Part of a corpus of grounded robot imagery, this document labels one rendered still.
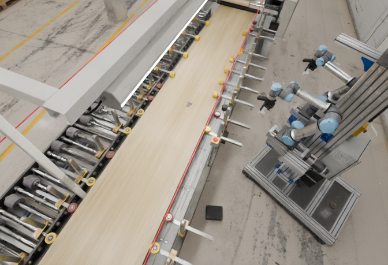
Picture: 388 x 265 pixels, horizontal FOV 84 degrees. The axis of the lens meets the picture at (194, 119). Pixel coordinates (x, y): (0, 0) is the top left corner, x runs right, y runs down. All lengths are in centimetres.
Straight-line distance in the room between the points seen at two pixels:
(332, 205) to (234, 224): 124
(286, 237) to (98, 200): 223
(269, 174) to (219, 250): 112
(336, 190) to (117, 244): 270
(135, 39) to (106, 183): 165
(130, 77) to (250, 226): 260
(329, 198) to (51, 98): 320
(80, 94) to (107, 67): 12
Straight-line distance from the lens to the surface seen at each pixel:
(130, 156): 229
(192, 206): 228
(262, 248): 308
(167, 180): 214
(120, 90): 77
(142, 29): 86
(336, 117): 197
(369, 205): 394
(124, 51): 76
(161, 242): 230
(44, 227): 236
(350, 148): 247
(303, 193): 324
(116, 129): 255
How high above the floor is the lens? 290
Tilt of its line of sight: 54 degrees down
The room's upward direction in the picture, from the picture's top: 6 degrees clockwise
